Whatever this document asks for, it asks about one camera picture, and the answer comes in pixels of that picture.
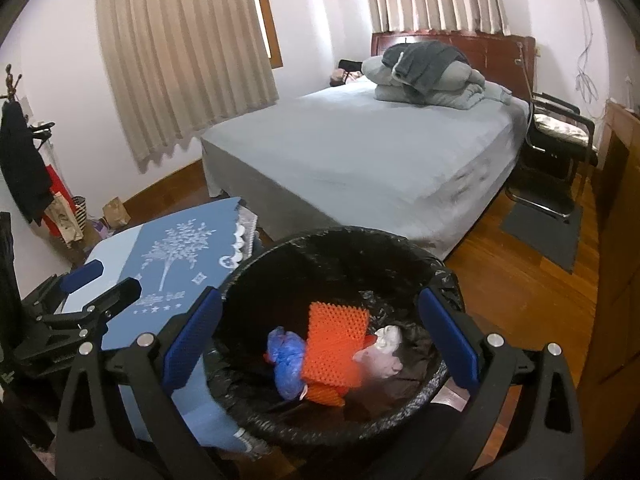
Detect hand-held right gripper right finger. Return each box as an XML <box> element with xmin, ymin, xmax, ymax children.
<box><xmin>418</xmin><ymin>286</ymin><xmax>587</xmax><ymax>480</ymax></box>

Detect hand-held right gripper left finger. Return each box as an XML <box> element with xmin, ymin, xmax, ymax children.
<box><xmin>54</xmin><ymin>286</ymin><xmax>224</xmax><ymax>480</ymax></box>

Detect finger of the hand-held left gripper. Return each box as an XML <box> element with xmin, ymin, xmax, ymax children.
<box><xmin>44</xmin><ymin>276</ymin><xmax>144</xmax><ymax>337</ymax></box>
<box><xmin>21</xmin><ymin>259</ymin><xmax>107</xmax><ymax>317</ymax></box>

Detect tissue ball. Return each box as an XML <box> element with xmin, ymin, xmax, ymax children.
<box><xmin>372</xmin><ymin>325</ymin><xmax>404</xmax><ymax>354</ymax></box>

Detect small white tissue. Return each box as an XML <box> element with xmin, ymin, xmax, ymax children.
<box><xmin>352</xmin><ymin>347</ymin><xmax>404</xmax><ymax>382</ymax></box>

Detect blue plastic bag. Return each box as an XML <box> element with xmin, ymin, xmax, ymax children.
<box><xmin>265</xmin><ymin>326</ymin><xmax>310</xmax><ymax>402</ymax></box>

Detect orange foam net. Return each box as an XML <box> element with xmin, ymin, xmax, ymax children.
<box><xmin>304</xmin><ymin>301</ymin><xmax>372</xmax><ymax>392</ymax></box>
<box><xmin>306</xmin><ymin>384</ymin><xmax>347</xmax><ymax>407</ymax></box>

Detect black trash bin with liner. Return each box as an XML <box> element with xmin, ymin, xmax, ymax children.
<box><xmin>206</xmin><ymin>226</ymin><xmax>466</xmax><ymax>449</ymax></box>

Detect beige printed tote bag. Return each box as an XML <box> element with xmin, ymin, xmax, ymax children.
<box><xmin>50</xmin><ymin>192</ymin><xmax>84</xmax><ymax>246</ymax></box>

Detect blue tree-print tablecloth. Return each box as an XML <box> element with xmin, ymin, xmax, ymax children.
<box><xmin>100</xmin><ymin>197</ymin><xmax>274</xmax><ymax>456</ymax></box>

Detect brown paper bag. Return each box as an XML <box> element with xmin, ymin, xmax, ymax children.
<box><xmin>102</xmin><ymin>197</ymin><xmax>132</xmax><ymax>229</ymax></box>

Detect black coat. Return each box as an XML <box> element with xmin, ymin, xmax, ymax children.
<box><xmin>0</xmin><ymin>100</ymin><xmax>54</xmax><ymax>226</ymax></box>

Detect dark grey floor mat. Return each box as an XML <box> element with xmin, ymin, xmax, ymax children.
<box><xmin>500</xmin><ymin>201</ymin><xmax>585</xmax><ymax>275</ymax></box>

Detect bed with grey sheet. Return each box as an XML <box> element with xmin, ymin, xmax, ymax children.
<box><xmin>200</xmin><ymin>80</ymin><xmax>531</xmax><ymax>261</ymax></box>

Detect black metal chair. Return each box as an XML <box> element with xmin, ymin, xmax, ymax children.
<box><xmin>504</xmin><ymin>45</ymin><xmax>600</xmax><ymax>222</ymax></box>

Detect wooden coat rack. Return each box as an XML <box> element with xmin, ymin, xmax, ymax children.
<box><xmin>2</xmin><ymin>64</ymin><xmax>31</xmax><ymax>111</ymax></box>

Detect wide beige curtain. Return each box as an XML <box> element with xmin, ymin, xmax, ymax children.
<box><xmin>95</xmin><ymin>0</ymin><xmax>280</xmax><ymax>169</ymax></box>

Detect patterned seat cushion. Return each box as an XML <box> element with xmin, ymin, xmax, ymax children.
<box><xmin>532</xmin><ymin>114</ymin><xmax>591</xmax><ymax>145</ymax></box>

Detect wooden desk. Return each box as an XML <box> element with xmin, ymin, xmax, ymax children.
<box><xmin>577</xmin><ymin>99</ymin><xmax>640</xmax><ymax>401</ymax></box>

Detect folded grey duvet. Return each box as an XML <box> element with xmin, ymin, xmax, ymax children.
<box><xmin>361</xmin><ymin>55</ymin><xmax>512</xmax><ymax>110</ymax></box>

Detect dark grey garment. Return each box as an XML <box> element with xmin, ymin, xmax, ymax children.
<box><xmin>381</xmin><ymin>41</ymin><xmax>471</xmax><ymax>95</ymax></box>

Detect red wooden headboard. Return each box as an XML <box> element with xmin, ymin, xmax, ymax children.
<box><xmin>371</xmin><ymin>30</ymin><xmax>537</xmax><ymax>104</ymax></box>

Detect white wall cables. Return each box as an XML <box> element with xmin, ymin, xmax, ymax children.
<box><xmin>570</xmin><ymin>0</ymin><xmax>601</xmax><ymax>106</ymax></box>

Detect wooden window frame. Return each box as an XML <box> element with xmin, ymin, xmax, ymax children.
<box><xmin>250</xmin><ymin>0</ymin><xmax>285</xmax><ymax>70</ymax></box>

